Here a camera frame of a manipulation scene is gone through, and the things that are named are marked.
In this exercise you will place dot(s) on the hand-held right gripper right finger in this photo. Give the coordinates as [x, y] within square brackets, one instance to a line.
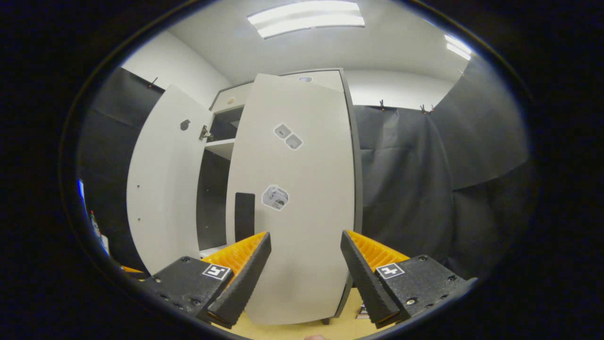
[363, 278]

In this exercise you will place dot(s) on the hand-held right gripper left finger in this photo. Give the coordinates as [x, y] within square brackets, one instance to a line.
[247, 281]

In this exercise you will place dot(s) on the white shoe cabinet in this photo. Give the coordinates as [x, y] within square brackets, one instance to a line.
[212, 198]

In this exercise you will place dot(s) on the white cabinet door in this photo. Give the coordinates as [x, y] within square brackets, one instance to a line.
[165, 189]
[311, 189]

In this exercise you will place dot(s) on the black backdrop cloth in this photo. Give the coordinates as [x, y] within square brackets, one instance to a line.
[108, 141]
[424, 189]

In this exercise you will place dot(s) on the white printed sheet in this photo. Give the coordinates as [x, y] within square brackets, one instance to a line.
[100, 236]

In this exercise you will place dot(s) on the rectangular ceiling light panel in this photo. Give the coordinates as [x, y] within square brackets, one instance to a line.
[457, 47]
[306, 19]

